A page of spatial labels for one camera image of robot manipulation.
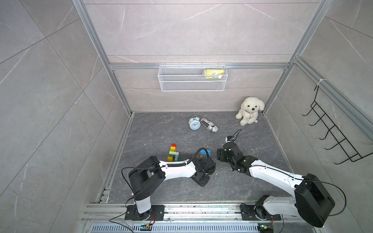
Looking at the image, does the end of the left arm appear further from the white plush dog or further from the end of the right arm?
the white plush dog

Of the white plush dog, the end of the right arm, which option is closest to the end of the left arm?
the end of the right arm

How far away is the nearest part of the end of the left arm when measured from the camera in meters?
0.62

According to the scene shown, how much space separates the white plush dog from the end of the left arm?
1.66 ft

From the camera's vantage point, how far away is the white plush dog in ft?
3.36
